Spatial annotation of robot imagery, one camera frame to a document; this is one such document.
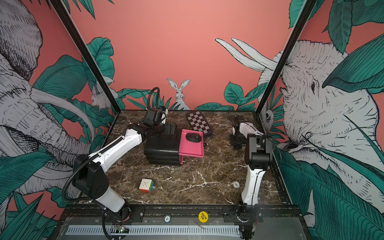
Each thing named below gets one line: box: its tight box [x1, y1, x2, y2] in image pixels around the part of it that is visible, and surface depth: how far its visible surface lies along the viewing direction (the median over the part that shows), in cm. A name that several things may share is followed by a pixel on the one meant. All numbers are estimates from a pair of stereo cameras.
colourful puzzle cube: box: [139, 178, 155, 193], surface depth 80 cm
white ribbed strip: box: [65, 225, 241, 236], surface depth 72 cm
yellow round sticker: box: [198, 211, 209, 223], surface depth 75 cm
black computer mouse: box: [186, 132, 202, 143], surface depth 92 cm
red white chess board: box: [187, 110, 213, 137], surface depth 112 cm
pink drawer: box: [178, 129, 204, 165], surface depth 90 cm
